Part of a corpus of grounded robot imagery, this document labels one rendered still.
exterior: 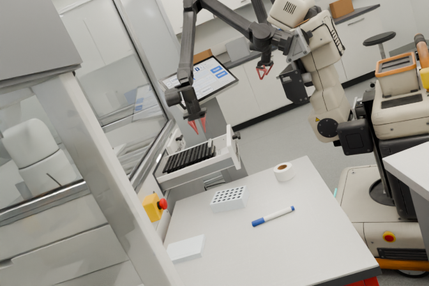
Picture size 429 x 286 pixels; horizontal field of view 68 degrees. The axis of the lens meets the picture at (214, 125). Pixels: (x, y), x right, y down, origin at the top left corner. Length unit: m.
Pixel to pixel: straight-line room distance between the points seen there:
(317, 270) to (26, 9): 0.74
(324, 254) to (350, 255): 0.06
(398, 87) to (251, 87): 2.98
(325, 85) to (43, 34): 1.30
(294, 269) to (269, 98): 3.67
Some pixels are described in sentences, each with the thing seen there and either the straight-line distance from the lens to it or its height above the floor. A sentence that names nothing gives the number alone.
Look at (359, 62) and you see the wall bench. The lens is 4.69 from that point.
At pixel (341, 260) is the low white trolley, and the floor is 0.76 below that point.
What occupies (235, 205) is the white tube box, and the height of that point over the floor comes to 0.78.
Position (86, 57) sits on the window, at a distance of 1.23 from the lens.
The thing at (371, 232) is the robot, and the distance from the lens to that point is 1.67.
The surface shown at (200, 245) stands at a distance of 1.02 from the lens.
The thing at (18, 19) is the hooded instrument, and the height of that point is 1.43.
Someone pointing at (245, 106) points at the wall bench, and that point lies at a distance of 4.36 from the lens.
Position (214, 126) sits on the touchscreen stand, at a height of 0.72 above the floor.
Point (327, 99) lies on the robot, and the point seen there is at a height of 0.87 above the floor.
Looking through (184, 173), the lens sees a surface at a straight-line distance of 1.30.
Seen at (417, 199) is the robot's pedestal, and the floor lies 0.63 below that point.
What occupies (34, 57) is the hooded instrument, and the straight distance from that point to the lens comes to 0.44.
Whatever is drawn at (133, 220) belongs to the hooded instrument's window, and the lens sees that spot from 0.53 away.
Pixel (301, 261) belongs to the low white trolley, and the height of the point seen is 0.76.
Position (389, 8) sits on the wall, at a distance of 5.64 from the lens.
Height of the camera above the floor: 1.33
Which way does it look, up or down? 15 degrees down
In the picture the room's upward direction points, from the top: 23 degrees counter-clockwise
